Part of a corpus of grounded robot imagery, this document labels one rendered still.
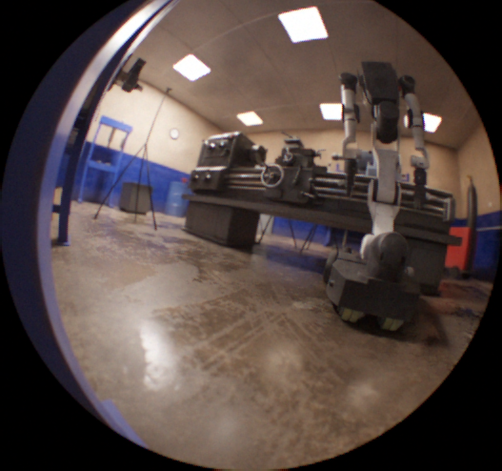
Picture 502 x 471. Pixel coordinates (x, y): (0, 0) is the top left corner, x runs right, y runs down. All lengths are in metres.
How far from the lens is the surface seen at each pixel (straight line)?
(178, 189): 4.67
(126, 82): 1.17
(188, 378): 0.38
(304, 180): 1.43
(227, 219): 1.83
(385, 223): 0.98
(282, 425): 0.35
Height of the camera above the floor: 0.31
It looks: level
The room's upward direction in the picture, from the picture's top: 11 degrees clockwise
